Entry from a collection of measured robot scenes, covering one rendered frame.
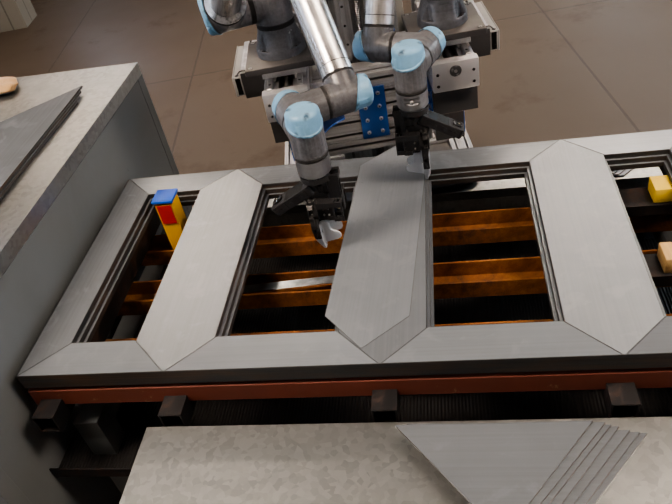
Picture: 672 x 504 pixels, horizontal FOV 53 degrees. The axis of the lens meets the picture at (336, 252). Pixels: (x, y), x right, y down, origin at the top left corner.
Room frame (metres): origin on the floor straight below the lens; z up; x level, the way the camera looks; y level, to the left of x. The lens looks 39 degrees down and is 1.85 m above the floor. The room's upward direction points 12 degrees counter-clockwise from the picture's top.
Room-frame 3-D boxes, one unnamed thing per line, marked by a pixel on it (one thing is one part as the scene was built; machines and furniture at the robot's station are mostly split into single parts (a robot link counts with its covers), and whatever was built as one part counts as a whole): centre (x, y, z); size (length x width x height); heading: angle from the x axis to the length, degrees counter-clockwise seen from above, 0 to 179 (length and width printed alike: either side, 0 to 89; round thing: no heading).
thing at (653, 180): (1.26, -0.81, 0.79); 0.06 x 0.05 x 0.04; 167
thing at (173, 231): (1.58, 0.42, 0.78); 0.05 x 0.05 x 0.19; 77
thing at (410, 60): (1.45, -0.26, 1.16); 0.09 x 0.08 x 0.11; 145
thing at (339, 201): (1.25, 0.00, 1.00); 0.09 x 0.08 x 0.12; 77
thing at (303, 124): (1.26, 0.01, 1.16); 0.09 x 0.08 x 0.11; 12
